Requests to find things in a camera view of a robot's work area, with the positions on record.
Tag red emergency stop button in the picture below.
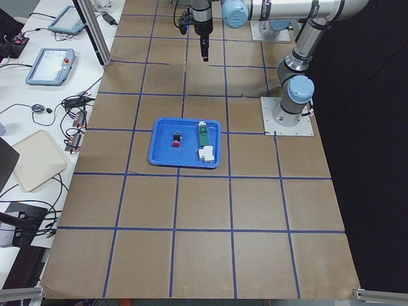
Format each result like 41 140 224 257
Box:
171 131 182 148

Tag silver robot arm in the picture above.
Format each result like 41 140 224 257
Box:
259 19 290 37
220 0 368 85

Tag green terminal block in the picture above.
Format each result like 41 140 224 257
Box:
198 121 209 147

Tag black power adapter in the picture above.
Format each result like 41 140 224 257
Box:
103 13 118 26

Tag white relay module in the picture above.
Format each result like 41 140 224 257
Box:
198 145 215 164

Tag blue plastic tray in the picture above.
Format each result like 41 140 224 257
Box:
149 117 222 169

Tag far blue teach pendant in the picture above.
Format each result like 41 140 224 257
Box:
48 6 84 35

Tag blue teach pendant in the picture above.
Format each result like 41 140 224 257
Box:
48 6 84 35
25 48 75 86

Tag near blue teach pendant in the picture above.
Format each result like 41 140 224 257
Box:
25 48 75 86

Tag round silver puck device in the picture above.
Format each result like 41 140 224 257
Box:
31 103 45 114

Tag small red circuit board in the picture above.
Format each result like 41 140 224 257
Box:
11 36 29 46

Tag beige plastic tray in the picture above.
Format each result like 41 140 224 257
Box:
12 130 67 192

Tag black laptop corner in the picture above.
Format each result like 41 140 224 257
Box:
0 138 20 191

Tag black box on desk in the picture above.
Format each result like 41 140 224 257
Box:
1 201 48 247

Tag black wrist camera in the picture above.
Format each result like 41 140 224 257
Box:
178 11 191 35

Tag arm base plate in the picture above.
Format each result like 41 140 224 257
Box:
261 97 314 136
251 19 291 43

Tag aluminium frame post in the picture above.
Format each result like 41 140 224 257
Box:
73 0 112 67

